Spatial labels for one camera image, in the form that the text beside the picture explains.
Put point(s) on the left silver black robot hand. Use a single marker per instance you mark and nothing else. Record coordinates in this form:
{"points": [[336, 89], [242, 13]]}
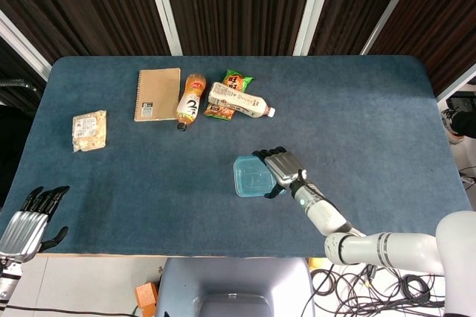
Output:
{"points": [[22, 227]]}

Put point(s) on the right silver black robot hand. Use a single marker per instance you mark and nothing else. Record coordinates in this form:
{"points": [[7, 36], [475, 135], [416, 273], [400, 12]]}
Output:
{"points": [[284, 166]]}

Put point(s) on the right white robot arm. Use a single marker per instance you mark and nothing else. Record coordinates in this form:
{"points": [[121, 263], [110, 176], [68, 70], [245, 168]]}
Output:
{"points": [[327, 216]]}

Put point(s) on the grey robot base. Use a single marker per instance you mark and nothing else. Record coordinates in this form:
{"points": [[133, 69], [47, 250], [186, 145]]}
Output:
{"points": [[230, 280]]}

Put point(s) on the blue table cloth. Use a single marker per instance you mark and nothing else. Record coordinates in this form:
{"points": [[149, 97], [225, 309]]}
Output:
{"points": [[334, 116]]}

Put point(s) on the white-labelled bottle with white cap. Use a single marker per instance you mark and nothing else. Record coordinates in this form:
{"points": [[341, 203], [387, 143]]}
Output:
{"points": [[238, 101]]}

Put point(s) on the green snack packet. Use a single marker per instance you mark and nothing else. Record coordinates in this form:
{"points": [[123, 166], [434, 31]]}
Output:
{"points": [[238, 79]]}

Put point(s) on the yellow object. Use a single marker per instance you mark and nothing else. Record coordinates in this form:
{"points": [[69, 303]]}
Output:
{"points": [[315, 263]]}

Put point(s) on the orange tea bottle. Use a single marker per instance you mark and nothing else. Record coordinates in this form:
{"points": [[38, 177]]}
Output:
{"points": [[190, 103]]}

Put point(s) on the clear labelled snack bag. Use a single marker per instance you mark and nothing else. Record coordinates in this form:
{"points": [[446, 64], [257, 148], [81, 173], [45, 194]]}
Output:
{"points": [[89, 131]]}

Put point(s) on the orange block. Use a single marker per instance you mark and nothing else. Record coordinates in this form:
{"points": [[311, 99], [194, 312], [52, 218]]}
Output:
{"points": [[145, 294]]}

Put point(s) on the kraft spiral notebook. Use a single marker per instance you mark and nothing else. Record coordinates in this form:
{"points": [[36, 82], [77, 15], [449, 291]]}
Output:
{"points": [[158, 93]]}

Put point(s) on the white sneaker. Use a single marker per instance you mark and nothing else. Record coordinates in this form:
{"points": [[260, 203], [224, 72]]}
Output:
{"points": [[450, 129]]}

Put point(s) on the black trouser leg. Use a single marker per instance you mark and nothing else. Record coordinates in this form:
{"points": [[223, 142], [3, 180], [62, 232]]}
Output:
{"points": [[465, 121]]}

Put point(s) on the white partition frame post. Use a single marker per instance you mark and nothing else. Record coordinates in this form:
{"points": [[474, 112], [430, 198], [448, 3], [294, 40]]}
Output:
{"points": [[22, 45], [163, 8], [390, 8], [457, 82], [314, 8]]}

